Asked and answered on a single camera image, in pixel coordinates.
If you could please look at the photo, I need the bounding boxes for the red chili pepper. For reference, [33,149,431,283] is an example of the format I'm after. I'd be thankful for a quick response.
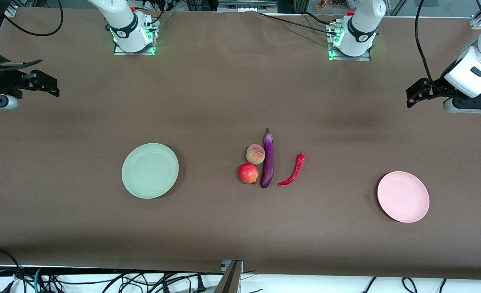
[277,151,305,187]

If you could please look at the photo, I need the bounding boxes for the purple eggplant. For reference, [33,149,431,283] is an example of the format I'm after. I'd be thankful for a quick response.
[260,128,275,189]

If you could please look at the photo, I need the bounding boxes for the peach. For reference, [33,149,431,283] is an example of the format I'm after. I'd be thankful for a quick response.
[246,144,265,165]

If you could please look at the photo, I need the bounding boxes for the red pomegranate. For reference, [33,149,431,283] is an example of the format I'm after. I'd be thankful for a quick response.
[238,163,260,185]

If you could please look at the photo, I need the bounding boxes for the pink round plate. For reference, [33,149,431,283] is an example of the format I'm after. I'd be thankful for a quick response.
[377,171,430,223]

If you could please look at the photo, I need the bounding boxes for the orange colourful decoration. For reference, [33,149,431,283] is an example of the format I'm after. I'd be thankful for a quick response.
[316,0,361,11]

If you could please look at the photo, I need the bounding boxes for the pale green round plate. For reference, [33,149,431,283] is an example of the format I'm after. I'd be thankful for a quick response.
[121,143,179,199]

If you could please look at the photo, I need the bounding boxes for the brown table cover cloth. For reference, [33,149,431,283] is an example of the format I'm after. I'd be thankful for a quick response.
[0,7,481,281]

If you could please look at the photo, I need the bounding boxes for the aluminium profile beam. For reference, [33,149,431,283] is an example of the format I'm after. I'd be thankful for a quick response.
[217,0,278,13]

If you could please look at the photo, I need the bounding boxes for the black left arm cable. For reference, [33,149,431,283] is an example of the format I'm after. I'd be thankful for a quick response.
[415,0,442,94]

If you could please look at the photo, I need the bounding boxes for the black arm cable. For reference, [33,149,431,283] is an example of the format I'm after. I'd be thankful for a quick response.
[0,0,64,73]
[415,0,442,94]

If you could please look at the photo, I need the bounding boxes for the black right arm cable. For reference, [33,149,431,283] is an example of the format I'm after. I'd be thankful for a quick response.
[0,0,64,73]

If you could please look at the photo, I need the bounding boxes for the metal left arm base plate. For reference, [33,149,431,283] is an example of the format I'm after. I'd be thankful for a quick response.
[328,49,371,61]

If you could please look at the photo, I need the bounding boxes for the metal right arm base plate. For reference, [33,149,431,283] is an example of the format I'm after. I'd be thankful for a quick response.
[114,44,156,56]

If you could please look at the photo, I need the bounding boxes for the short black tabletop cable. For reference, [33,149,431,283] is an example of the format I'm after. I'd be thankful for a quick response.
[302,12,335,26]

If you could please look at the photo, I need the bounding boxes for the long black tabletop cable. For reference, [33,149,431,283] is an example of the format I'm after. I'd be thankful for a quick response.
[257,11,337,35]

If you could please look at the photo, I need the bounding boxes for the black looped floor cable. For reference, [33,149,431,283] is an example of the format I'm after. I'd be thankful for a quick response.
[0,247,27,293]

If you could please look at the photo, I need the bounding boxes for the aluminium profile post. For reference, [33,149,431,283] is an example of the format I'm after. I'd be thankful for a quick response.
[214,260,244,293]

